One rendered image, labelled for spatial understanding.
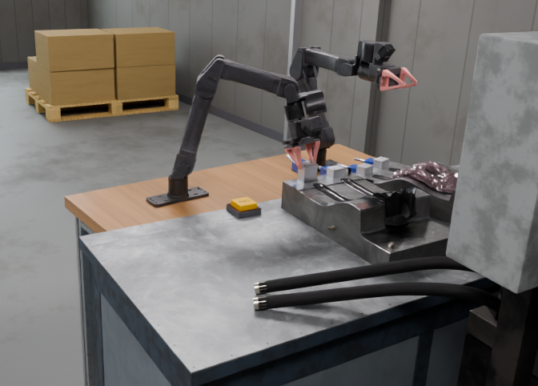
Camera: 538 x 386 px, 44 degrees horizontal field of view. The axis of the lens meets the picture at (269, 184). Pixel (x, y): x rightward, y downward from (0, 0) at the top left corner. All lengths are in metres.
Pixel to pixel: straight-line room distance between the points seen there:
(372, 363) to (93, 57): 4.85
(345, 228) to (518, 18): 2.46
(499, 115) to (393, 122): 3.58
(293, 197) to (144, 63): 4.43
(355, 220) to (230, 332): 0.53
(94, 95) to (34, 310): 3.36
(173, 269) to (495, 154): 0.90
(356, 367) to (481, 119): 0.75
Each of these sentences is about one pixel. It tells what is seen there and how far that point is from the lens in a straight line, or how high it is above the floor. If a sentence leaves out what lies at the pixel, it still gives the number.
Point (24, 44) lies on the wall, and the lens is 8.61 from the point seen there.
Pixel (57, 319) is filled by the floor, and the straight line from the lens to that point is 3.10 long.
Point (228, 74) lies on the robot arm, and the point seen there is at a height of 1.21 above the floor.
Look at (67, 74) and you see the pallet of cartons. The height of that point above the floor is 0.41.
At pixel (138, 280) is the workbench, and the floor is 0.80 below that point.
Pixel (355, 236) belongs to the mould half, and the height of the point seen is 0.85.
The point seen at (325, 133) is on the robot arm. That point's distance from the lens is 2.43.
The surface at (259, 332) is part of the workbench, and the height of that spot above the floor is 0.80.
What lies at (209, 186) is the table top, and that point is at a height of 0.80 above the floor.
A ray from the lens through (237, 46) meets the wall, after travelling 6.01.
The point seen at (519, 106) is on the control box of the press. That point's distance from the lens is 1.11.
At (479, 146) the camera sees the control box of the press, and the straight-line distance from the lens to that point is 1.16.
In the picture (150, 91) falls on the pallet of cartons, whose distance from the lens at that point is 6.41.
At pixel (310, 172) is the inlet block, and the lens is 2.08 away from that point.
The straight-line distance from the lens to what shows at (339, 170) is 2.14.
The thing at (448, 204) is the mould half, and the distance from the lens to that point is 2.11.
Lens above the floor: 1.59
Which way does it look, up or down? 20 degrees down
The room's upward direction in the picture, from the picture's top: 3 degrees clockwise
